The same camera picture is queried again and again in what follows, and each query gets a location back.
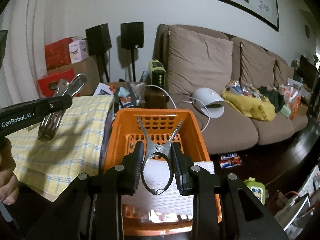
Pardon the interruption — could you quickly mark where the green lunch box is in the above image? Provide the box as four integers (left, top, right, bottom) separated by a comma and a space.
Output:
244, 177, 266, 205

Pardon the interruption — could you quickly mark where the white foam net sheet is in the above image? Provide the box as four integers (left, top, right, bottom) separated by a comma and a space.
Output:
122, 160, 216, 217

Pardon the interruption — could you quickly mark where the white dome device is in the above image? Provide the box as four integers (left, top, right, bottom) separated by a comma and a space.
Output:
191, 87, 226, 119

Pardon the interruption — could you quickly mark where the pink white small box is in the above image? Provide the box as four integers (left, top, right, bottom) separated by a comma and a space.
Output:
68, 40, 89, 64

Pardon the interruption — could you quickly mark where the metal clip tool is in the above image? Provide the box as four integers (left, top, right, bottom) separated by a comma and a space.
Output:
37, 74, 88, 142

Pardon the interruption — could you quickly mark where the red gift box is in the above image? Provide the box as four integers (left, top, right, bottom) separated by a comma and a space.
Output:
37, 68, 75, 97
44, 37, 73, 70

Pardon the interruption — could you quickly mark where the person left hand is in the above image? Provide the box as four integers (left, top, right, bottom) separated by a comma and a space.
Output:
0, 139, 19, 205

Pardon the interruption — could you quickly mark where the clear jar gold lid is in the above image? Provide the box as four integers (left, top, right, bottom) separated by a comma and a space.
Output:
138, 210, 193, 224

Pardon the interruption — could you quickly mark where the orange plastic basket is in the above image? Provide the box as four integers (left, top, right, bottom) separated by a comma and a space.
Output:
104, 108, 214, 236

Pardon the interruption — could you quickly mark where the yellow cloth bag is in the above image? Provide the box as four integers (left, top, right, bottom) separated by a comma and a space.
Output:
221, 90, 276, 121

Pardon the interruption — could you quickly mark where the yellow plaid tablecloth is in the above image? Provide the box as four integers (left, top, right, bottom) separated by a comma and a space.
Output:
8, 95, 114, 197

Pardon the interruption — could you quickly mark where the black speaker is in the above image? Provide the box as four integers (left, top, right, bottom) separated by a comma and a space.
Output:
85, 23, 112, 82
120, 22, 144, 82

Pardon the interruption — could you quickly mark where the red gift box top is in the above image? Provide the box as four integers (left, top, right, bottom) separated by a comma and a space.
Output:
44, 37, 73, 70

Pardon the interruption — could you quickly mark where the green black power station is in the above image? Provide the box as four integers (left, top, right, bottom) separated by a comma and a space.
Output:
149, 60, 166, 88

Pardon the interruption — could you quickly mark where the left black speaker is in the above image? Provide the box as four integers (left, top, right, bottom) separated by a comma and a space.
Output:
85, 23, 112, 82

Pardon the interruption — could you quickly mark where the brown cushion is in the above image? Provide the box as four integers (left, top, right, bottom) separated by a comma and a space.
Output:
273, 60, 295, 87
167, 25, 233, 94
240, 42, 276, 88

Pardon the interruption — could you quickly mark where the snickers candy box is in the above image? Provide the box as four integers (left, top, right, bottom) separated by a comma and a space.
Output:
219, 153, 242, 169

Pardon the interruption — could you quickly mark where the brown sofa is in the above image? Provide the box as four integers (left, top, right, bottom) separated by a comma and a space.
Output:
155, 24, 308, 154

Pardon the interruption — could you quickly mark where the right black speaker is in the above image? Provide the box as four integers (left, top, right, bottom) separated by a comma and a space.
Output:
120, 22, 144, 82

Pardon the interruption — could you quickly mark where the white charging cable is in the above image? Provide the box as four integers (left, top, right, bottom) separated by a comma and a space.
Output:
145, 84, 211, 133

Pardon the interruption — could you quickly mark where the brown cardboard box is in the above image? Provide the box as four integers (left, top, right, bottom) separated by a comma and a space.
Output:
47, 56, 100, 96

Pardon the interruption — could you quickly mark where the red gift box front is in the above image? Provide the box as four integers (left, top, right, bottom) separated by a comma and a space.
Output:
37, 68, 75, 97

